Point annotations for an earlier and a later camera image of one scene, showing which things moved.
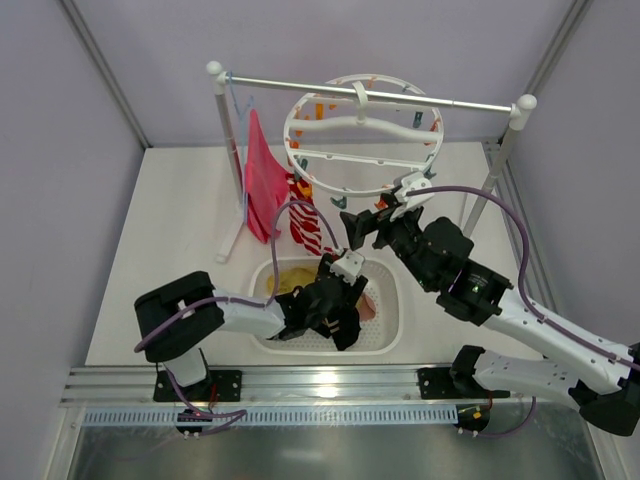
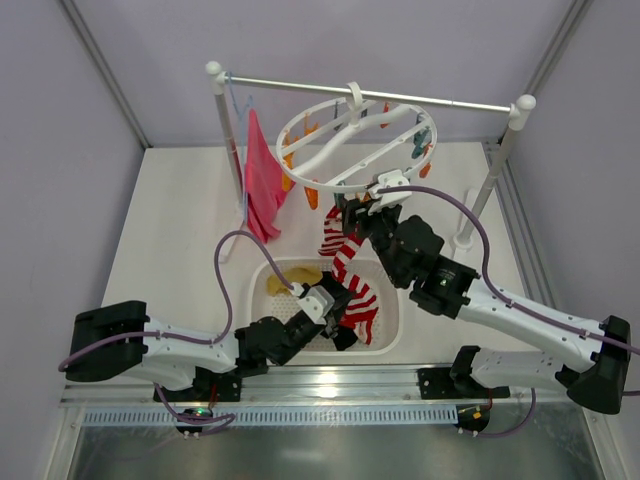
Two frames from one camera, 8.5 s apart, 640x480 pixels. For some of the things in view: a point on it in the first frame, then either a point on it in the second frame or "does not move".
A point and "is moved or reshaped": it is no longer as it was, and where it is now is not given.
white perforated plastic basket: (380, 335) does not move
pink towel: (267, 181) does not move
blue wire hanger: (242, 115) does not move
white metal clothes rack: (524, 106) does not move
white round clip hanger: (363, 121) is moved or reshaped
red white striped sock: (304, 219) to (360, 303)
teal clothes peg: (341, 203) is moved or reshaped
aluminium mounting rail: (289, 383) does not move
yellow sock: (290, 278) does not move
